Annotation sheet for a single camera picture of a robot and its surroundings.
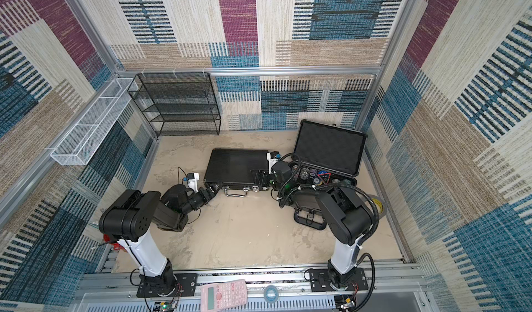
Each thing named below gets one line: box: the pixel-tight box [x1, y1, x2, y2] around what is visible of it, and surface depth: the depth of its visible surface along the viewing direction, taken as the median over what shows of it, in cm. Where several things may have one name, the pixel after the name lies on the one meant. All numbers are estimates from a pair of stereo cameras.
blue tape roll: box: [263, 284, 280, 303], surface depth 73 cm
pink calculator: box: [200, 279, 248, 312], surface depth 71 cm
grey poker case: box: [288, 119, 368, 231], surface depth 101 cm
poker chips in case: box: [290, 165, 352, 186], surface depth 99 cm
